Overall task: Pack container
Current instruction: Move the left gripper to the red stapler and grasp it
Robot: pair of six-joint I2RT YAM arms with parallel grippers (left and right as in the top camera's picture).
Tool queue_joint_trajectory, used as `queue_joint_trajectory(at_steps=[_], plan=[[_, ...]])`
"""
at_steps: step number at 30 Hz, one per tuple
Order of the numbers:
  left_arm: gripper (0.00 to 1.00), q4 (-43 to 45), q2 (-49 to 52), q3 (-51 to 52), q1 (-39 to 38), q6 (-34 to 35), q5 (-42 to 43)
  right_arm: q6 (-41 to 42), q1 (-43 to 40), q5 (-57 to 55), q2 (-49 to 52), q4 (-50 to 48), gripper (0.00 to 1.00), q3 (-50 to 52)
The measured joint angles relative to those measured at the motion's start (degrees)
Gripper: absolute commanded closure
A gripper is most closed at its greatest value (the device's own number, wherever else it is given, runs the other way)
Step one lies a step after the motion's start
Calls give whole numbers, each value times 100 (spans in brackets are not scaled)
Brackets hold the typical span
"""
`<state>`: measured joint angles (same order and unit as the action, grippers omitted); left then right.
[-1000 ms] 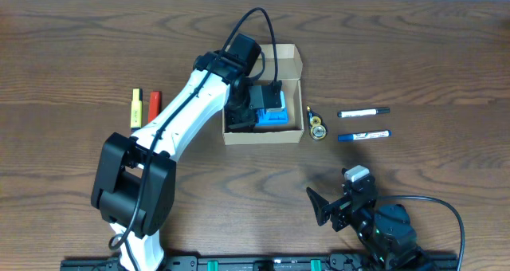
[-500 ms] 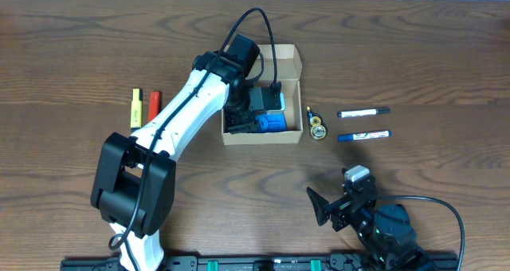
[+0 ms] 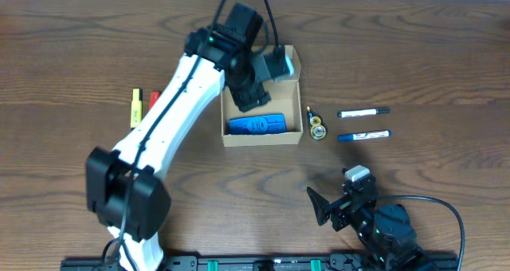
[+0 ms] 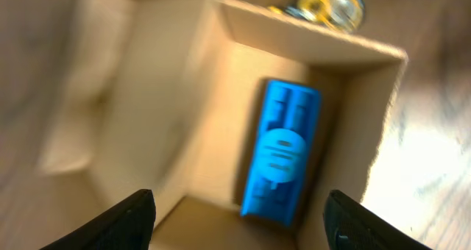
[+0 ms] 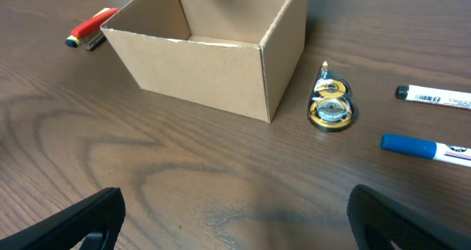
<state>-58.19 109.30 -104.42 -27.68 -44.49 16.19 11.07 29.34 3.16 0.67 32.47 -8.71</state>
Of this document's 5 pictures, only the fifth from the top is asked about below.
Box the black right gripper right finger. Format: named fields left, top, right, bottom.
left=347, top=185, right=470, bottom=250

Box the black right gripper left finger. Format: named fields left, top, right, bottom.
left=1, top=187, right=126, bottom=250

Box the blue capped white marker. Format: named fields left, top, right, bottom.
left=380, top=134, right=470, bottom=168

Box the black capped white marker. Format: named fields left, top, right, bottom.
left=394, top=85, right=470, bottom=110

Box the red stapler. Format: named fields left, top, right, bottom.
left=69, top=7, right=121, bottom=52

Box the brown cardboard box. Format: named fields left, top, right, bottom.
left=101, top=0, right=308, bottom=122

